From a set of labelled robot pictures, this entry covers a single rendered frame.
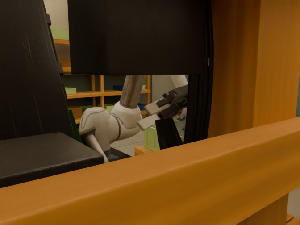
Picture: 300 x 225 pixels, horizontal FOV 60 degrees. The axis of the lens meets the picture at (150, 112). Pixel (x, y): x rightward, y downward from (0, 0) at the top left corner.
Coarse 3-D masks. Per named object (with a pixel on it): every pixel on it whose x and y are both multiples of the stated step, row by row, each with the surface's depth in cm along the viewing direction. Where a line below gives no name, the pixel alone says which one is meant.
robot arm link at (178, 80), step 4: (172, 76) 104; (176, 76) 103; (180, 76) 103; (184, 76) 104; (172, 80) 105; (176, 80) 103; (180, 80) 103; (184, 80) 103; (176, 84) 104; (180, 84) 103; (184, 84) 103
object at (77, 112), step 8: (56, 32) 544; (64, 32) 555; (56, 40) 538; (64, 40) 554; (64, 64) 567; (72, 88) 584; (120, 88) 674; (144, 88) 719; (72, 96) 576; (80, 96) 588; (88, 96) 601; (104, 104) 689; (112, 104) 695; (144, 104) 724; (80, 112) 605; (144, 112) 718
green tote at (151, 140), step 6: (144, 132) 192; (150, 132) 185; (156, 132) 179; (144, 138) 193; (150, 138) 186; (156, 138) 180; (144, 144) 194; (150, 144) 187; (156, 144) 181; (156, 150) 181
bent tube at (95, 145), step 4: (92, 128) 61; (80, 132) 59; (84, 132) 60; (88, 132) 60; (92, 132) 61; (80, 136) 59; (84, 136) 61; (88, 136) 61; (92, 136) 61; (84, 140) 61; (88, 140) 60; (92, 140) 60; (84, 144) 61; (88, 144) 60; (92, 144) 60; (96, 144) 60; (92, 148) 59; (96, 148) 60; (100, 148) 60; (100, 152) 59; (104, 156) 59; (104, 160) 59
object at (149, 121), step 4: (152, 116) 76; (156, 116) 76; (144, 120) 74; (148, 120) 75; (152, 120) 75; (140, 124) 73; (144, 124) 73; (148, 124) 74; (152, 124) 74; (144, 128) 73
